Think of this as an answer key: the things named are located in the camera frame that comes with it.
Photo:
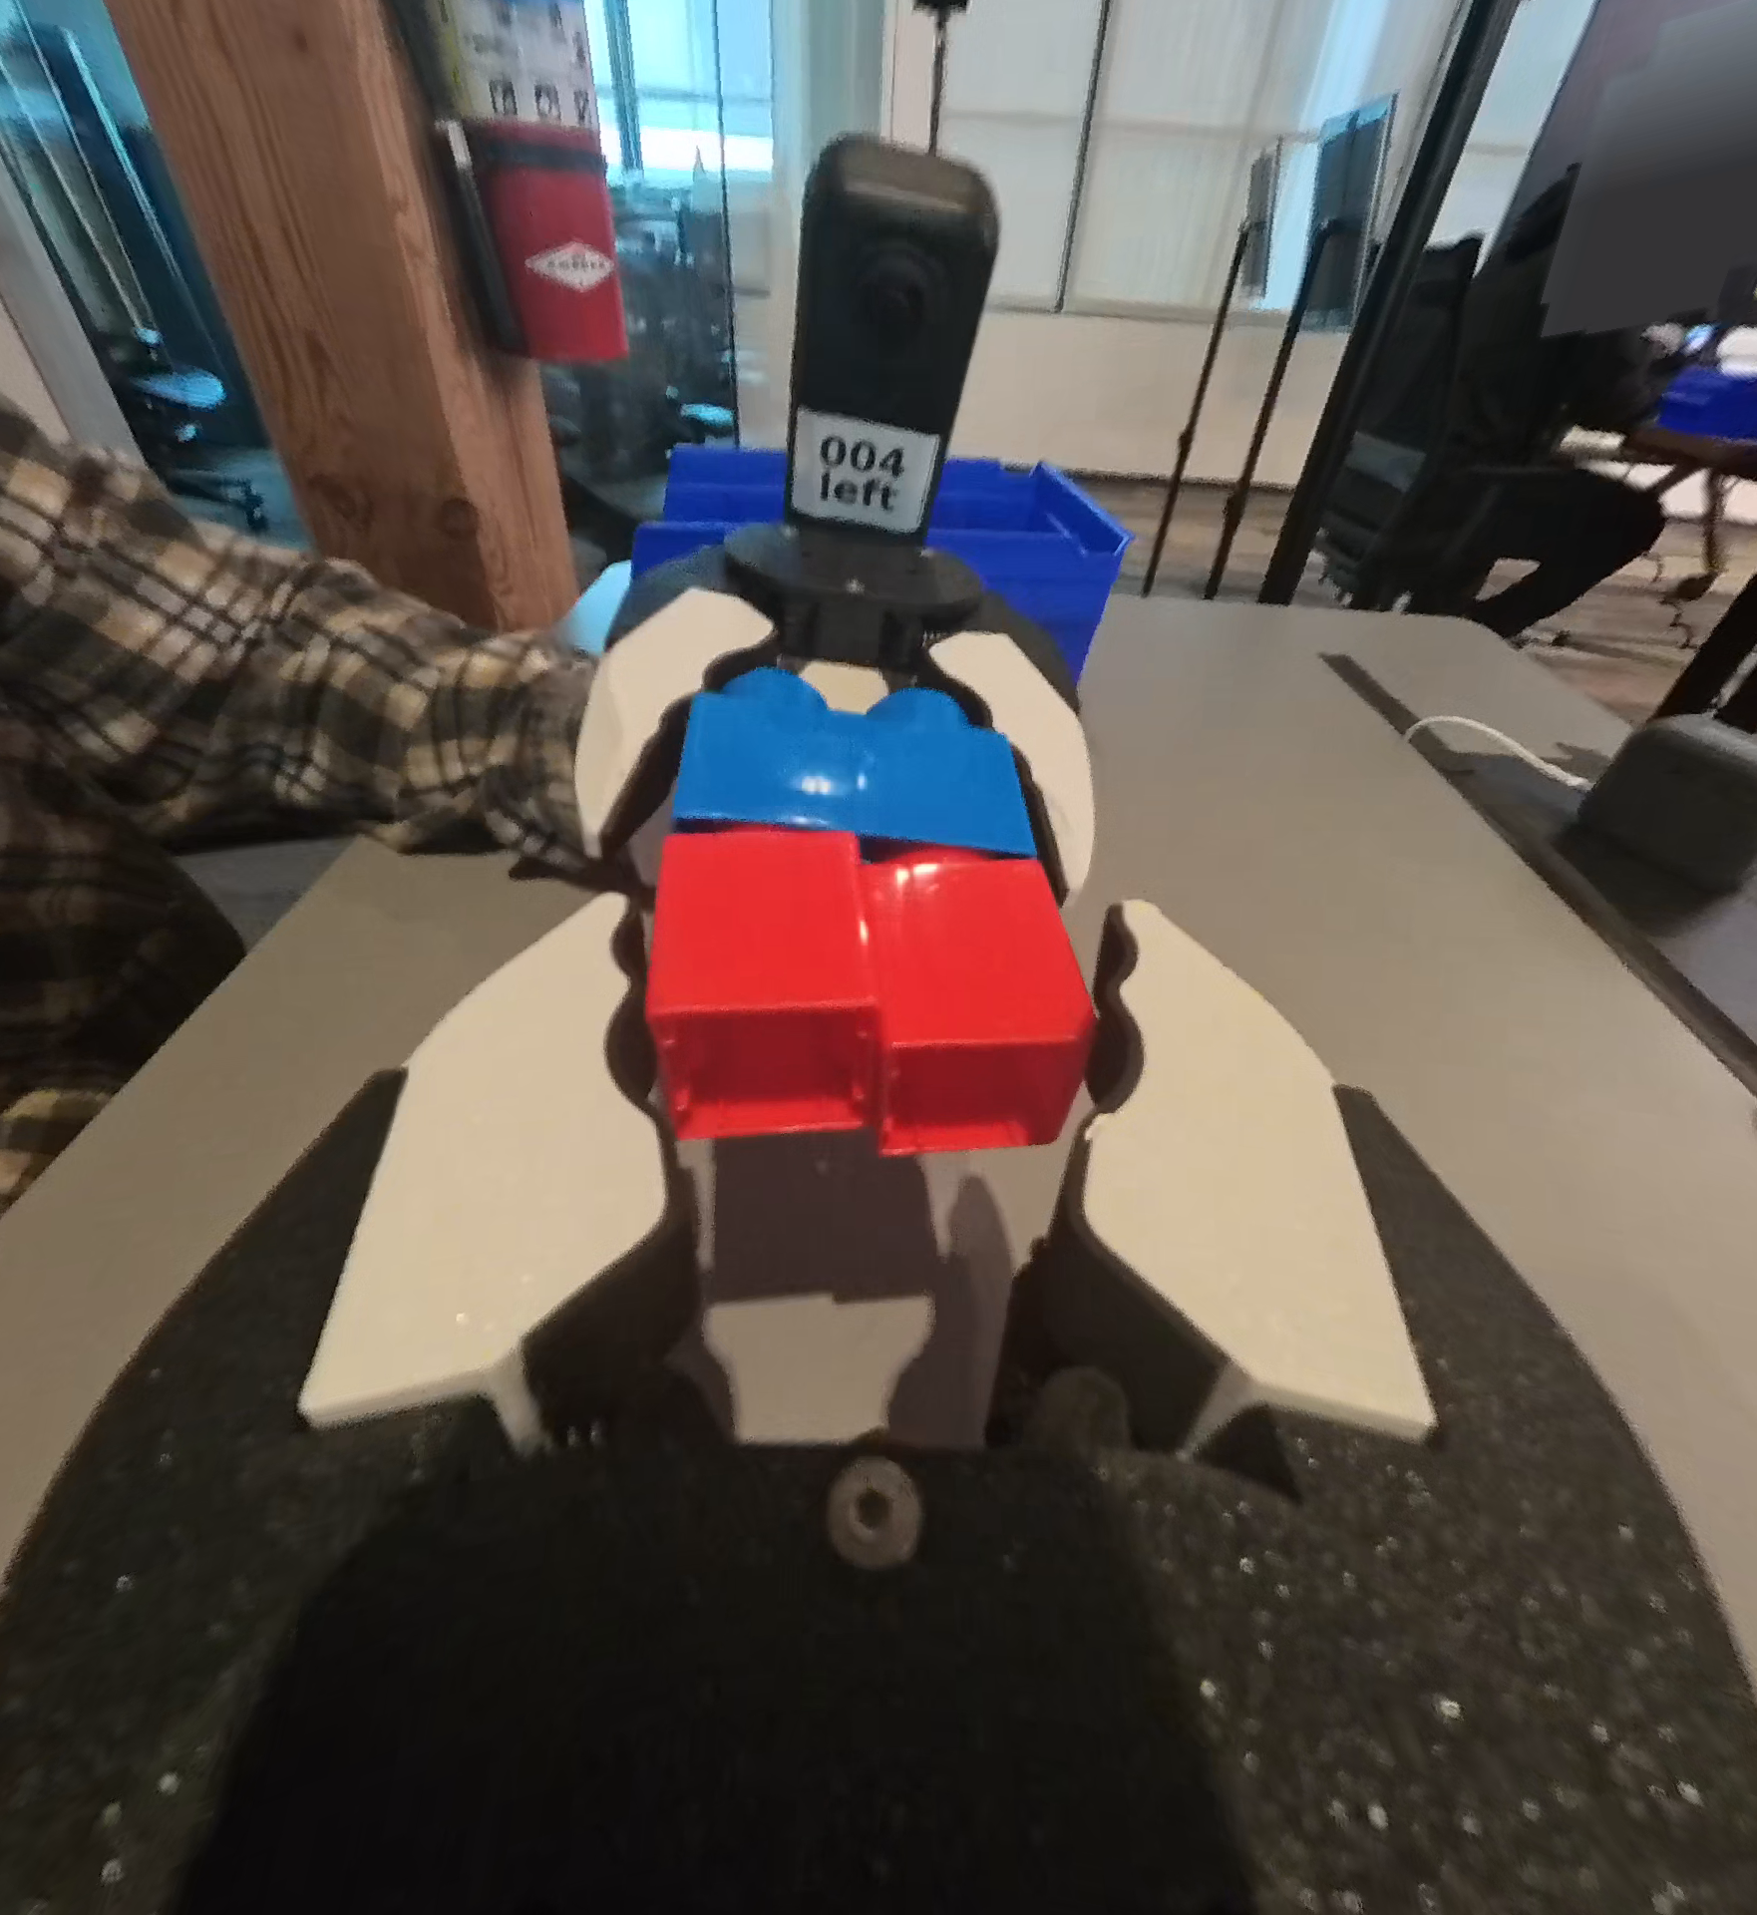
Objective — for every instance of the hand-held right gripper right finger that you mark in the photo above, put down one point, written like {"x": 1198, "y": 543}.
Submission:
{"x": 1237, "y": 1197}

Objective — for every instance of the wooden pillar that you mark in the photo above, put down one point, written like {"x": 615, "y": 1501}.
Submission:
{"x": 340, "y": 301}

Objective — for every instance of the blue divided plastic bin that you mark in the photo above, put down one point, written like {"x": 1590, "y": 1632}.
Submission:
{"x": 1058, "y": 554}

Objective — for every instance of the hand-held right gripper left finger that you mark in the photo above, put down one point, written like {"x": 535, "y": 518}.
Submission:
{"x": 505, "y": 1197}

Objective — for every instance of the dark grey power adapter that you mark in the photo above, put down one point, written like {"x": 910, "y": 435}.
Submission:
{"x": 1701, "y": 808}

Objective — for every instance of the red fire extinguisher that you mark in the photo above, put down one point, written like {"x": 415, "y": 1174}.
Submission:
{"x": 566, "y": 254}

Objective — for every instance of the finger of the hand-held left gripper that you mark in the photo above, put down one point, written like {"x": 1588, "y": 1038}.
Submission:
{"x": 641, "y": 702}
{"x": 1051, "y": 764}

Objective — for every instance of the red mega block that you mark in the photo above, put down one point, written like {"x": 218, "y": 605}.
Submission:
{"x": 968, "y": 1003}

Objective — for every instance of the person's plaid shirt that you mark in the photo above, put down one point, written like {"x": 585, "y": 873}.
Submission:
{"x": 42, "y": 973}

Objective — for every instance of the blue mega block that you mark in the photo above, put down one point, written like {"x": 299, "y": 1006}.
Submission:
{"x": 849, "y": 779}

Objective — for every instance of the black metal post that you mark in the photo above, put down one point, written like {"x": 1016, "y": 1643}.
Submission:
{"x": 1395, "y": 285}

